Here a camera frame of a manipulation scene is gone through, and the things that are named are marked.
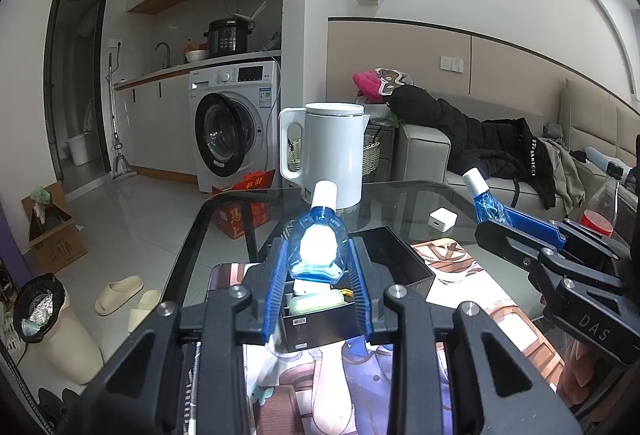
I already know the beige slipper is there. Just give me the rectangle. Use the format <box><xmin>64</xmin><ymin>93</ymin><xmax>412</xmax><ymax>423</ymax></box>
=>
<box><xmin>127</xmin><ymin>290</ymin><xmax>162</xmax><ymax>333</ymax></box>
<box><xmin>95</xmin><ymin>276</ymin><xmax>145</xmax><ymax>317</ymax></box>

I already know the black jacket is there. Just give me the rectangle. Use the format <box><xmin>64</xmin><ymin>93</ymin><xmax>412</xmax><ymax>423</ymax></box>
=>
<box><xmin>387</xmin><ymin>85</ymin><xmax>558</xmax><ymax>210</ymax></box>

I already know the clear bottle red liquid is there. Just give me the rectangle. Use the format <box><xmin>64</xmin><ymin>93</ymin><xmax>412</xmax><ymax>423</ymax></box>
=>
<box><xmin>579</xmin><ymin>160</ymin><xmax>626</xmax><ymax>238</ymax></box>

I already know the wicker laundry basket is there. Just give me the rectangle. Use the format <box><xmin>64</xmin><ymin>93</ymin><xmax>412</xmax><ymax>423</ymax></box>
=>
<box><xmin>287</xmin><ymin>125</ymin><xmax>383</xmax><ymax>183</ymax></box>

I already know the white washing machine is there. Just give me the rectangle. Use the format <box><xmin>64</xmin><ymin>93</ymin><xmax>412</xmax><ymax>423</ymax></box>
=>
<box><xmin>189</xmin><ymin>60</ymin><xmax>282</xmax><ymax>193</ymax></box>

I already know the white kitchen base cabinet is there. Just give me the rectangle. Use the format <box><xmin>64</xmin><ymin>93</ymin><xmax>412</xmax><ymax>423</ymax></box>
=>
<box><xmin>114</xmin><ymin>65</ymin><xmax>198</xmax><ymax>180</ymax></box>

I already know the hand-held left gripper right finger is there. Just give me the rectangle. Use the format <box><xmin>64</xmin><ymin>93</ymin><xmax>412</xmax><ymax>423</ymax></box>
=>
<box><xmin>350</xmin><ymin>237</ymin><xmax>583</xmax><ymax>435</ymax></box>

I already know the black cardboard box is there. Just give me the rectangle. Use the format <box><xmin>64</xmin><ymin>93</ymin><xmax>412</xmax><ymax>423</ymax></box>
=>
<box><xmin>277</xmin><ymin>226</ymin><xmax>436</xmax><ymax>355</ymax></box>

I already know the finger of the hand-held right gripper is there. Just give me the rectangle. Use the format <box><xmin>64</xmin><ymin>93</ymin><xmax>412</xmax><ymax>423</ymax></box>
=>
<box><xmin>475</xmin><ymin>220</ymin><xmax>626</xmax><ymax>296</ymax></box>
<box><xmin>505</xmin><ymin>207</ymin><xmax>633</xmax><ymax>266</ymax></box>

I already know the grey cloth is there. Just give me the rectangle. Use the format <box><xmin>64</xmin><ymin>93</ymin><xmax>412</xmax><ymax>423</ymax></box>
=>
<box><xmin>542</xmin><ymin>122</ymin><xmax>586</xmax><ymax>210</ymax></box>

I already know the black pressure cooker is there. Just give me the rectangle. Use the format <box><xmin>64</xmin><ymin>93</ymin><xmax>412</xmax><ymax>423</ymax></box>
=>
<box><xmin>202</xmin><ymin>18</ymin><xmax>251</xmax><ymax>58</ymax></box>

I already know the pink cloth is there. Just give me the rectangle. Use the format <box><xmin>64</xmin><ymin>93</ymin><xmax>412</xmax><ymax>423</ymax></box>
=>
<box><xmin>352</xmin><ymin>71</ymin><xmax>388</xmax><ymax>103</ymax></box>

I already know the brown cardboard box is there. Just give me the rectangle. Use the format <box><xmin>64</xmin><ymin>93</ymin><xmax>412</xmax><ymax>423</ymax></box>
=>
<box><xmin>21</xmin><ymin>181</ymin><xmax>88</xmax><ymax>276</ymax></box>

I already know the grey sofa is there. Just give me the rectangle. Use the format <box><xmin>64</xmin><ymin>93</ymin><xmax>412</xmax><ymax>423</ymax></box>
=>
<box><xmin>397</xmin><ymin>77</ymin><xmax>640</xmax><ymax>236</ymax></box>

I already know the white charger cube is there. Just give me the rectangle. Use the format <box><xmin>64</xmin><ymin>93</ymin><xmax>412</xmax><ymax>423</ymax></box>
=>
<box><xmin>429</xmin><ymin>209</ymin><xmax>458</xmax><ymax>233</ymax></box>

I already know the black framed glass door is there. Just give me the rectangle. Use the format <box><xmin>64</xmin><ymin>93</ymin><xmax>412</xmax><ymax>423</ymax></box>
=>
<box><xmin>44</xmin><ymin>0</ymin><xmax>113</xmax><ymax>186</ymax></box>

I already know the red gift box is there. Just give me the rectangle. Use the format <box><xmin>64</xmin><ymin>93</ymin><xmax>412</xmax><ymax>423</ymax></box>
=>
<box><xmin>212</xmin><ymin>170</ymin><xmax>277</xmax><ymax>241</ymax></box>

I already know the printed table mat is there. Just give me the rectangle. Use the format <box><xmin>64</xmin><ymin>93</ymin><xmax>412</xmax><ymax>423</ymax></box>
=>
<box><xmin>210</xmin><ymin>237</ymin><xmax>571</xmax><ymax>435</ymax></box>

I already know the person's right hand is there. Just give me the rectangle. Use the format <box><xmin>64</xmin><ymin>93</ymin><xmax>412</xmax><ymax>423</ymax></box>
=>
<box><xmin>555</xmin><ymin>340</ymin><xmax>606</xmax><ymax>421</ymax></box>

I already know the white bucket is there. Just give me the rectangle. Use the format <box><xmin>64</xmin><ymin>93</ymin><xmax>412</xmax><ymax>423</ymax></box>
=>
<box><xmin>66</xmin><ymin>132</ymin><xmax>96</xmax><ymax>166</ymax></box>

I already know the white electric kettle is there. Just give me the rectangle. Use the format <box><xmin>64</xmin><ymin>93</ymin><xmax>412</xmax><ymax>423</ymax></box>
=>
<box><xmin>278</xmin><ymin>102</ymin><xmax>371</xmax><ymax>210</ymax></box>

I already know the flat mop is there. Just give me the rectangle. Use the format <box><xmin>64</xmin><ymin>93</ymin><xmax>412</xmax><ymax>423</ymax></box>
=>
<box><xmin>107</xmin><ymin>54</ymin><xmax>137</xmax><ymax>183</ymax></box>

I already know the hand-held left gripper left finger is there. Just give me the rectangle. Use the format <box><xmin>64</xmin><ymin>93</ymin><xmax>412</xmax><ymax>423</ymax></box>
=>
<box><xmin>75</xmin><ymin>237</ymin><xmax>293</xmax><ymax>435</ymax></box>

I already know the beige trash bin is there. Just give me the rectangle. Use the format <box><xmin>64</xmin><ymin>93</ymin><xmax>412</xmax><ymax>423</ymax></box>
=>
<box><xmin>12</xmin><ymin>275</ymin><xmax>103</xmax><ymax>386</ymax></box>

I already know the blue bottle white cap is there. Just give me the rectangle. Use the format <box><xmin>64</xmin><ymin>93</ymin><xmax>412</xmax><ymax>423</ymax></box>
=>
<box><xmin>287</xmin><ymin>180</ymin><xmax>348</xmax><ymax>283</ymax></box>
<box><xmin>461</xmin><ymin>167</ymin><xmax>513</xmax><ymax>226</ymax></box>

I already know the white brown patterned cloth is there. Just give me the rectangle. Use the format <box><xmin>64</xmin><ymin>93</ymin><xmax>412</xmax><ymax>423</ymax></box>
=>
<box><xmin>375</xmin><ymin>67</ymin><xmax>416</xmax><ymax>96</ymax></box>

